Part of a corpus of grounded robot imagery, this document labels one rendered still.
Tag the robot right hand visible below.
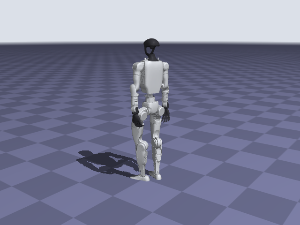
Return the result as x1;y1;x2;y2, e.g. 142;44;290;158
161;102;170;122

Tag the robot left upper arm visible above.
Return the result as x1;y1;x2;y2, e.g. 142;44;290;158
132;62;144;91

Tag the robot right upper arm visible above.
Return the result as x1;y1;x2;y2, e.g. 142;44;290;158
161;62;169;89

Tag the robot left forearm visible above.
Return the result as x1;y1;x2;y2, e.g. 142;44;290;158
130;84;139;113

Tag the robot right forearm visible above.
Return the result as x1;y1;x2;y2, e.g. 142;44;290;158
161;87;169;107

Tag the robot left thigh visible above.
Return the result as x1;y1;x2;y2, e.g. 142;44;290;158
131;107;149;151

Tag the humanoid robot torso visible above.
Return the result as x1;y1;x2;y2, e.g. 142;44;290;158
140;58;164;115

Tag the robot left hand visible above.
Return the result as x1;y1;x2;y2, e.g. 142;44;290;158
132;107;144;128

